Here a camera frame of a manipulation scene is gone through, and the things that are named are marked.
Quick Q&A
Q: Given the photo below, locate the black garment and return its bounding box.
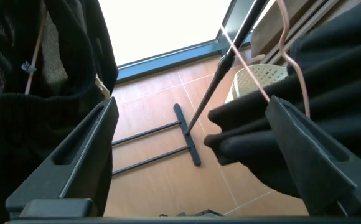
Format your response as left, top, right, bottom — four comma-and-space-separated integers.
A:
204, 0, 361, 200
0, 0, 120, 224

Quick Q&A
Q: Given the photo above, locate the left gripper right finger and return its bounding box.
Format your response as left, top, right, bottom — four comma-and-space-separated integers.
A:
265, 95, 361, 217

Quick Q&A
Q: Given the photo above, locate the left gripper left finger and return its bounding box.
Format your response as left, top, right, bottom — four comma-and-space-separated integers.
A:
5, 96, 120, 218

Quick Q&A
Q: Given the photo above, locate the white laundry basket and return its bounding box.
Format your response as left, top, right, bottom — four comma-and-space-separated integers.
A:
225, 63, 289, 103

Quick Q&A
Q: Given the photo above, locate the window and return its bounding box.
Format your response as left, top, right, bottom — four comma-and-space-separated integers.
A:
98, 0, 278, 83

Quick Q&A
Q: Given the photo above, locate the pink clothes hanger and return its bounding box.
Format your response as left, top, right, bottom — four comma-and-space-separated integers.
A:
220, 0, 311, 119
24, 6, 48, 96

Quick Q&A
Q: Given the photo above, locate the brown curtain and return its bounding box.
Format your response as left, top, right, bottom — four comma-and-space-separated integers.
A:
250, 0, 340, 65

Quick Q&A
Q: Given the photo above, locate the black clothes rack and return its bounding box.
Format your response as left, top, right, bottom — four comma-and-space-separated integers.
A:
111, 0, 269, 177

